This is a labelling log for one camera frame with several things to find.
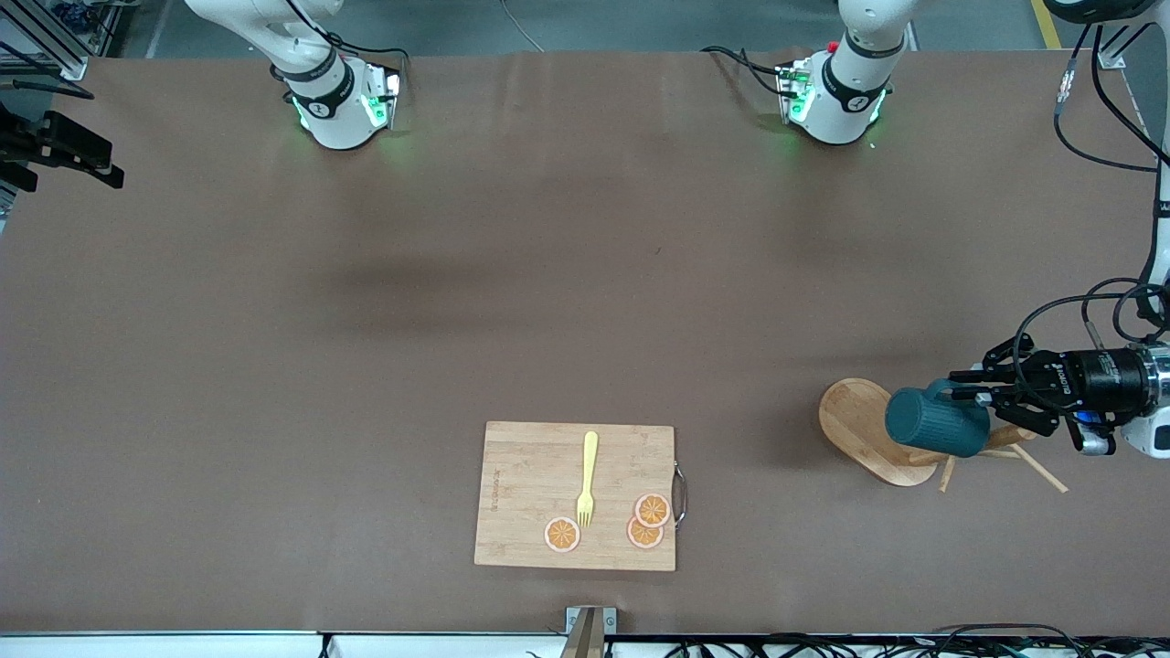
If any dark teal ribbed cup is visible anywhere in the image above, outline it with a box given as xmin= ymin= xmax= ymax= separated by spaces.
xmin=885 ymin=379 xmax=994 ymax=458

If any wooden mug tree rack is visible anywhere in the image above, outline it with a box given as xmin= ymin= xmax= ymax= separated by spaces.
xmin=818 ymin=378 xmax=1069 ymax=494

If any yellow plastic fork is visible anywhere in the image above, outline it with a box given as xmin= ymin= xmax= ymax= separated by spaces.
xmin=576 ymin=431 xmax=600 ymax=529

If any bamboo cutting board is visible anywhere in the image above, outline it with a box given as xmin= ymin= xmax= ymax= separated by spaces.
xmin=473 ymin=420 xmax=688 ymax=573

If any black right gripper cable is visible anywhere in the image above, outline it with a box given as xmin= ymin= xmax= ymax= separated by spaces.
xmin=0 ymin=77 xmax=96 ymax=101

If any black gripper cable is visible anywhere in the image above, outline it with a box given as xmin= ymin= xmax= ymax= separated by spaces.
xmin=0 ymin=77 xmax=96 ymax=101
xmin=1011 ymin=23 xmax=1170 ymax=389

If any black cable bundle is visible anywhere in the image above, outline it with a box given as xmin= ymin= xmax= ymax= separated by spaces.
xmin=663 ymin=623 xmax=1170 ymax=658

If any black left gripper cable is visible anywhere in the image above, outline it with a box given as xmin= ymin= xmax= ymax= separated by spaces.
xmin=1011 ymin=23 xmax=1170 ymax=389

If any black right arm base cable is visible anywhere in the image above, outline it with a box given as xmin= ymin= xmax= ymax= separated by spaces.
xmin=306 ymin=32 xmax=409 ymax=72

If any black arm base cable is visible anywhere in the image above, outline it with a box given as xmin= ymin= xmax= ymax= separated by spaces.
xmin=701 ymin=44 xmax=796 ymax=98
xmin=306 ymin=32 xmax=409 ymax=72

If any black left arm base cable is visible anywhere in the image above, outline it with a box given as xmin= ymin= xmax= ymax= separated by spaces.
xmin=701 ymin=44 xmax=796 ymax=98

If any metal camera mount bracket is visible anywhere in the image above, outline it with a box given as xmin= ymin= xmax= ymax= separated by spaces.
xmin=559 ymin=606 xmax=618 ymax=658

